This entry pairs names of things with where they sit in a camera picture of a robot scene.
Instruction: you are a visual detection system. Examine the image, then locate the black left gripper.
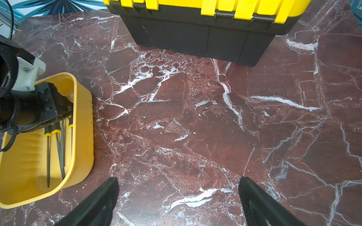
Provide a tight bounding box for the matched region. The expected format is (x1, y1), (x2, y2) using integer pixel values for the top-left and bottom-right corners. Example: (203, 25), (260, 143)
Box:
(1, 82), (74, 133)

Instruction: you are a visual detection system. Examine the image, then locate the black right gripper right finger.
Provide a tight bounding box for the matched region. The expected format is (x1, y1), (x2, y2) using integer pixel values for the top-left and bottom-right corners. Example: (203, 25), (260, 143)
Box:
(238, 177), (304, 226)

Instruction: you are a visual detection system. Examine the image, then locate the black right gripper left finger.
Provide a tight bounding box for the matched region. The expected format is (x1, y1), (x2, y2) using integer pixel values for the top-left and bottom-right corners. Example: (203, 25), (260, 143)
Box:
(55, 177), (119, 226)

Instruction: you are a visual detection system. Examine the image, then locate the yellow plastic storage tray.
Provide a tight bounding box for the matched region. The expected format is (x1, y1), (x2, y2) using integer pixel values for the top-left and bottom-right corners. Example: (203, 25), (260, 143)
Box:
(1, 73), (94, 209)

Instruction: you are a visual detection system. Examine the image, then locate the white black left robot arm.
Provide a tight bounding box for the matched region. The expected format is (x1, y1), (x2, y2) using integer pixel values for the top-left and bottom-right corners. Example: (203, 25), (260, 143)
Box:
(1, 36), (74, 152)

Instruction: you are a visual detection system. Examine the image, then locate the yellow black toolbox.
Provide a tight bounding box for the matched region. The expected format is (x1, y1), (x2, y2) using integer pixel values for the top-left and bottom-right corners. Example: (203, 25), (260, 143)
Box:
(105, 0), (310, 66)

